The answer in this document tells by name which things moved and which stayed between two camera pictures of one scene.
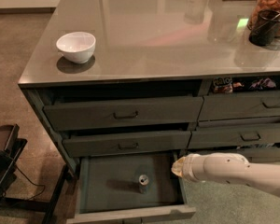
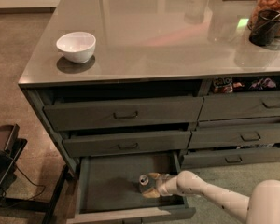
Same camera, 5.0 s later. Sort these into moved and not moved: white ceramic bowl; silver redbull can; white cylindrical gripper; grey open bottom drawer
Moved: white cylindrical gripper
Not moved: grey open bottom drawer; white ceramic bowl; silver redbull can
